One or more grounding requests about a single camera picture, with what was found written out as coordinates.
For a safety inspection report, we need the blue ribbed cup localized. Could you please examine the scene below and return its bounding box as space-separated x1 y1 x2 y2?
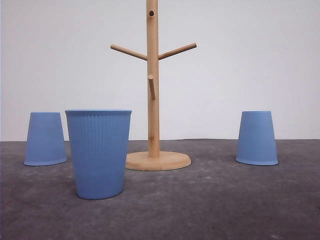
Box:
65 109 132 200

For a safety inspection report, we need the wooden mug tree stand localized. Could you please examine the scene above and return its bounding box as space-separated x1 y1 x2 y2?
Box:
110 0 197 172

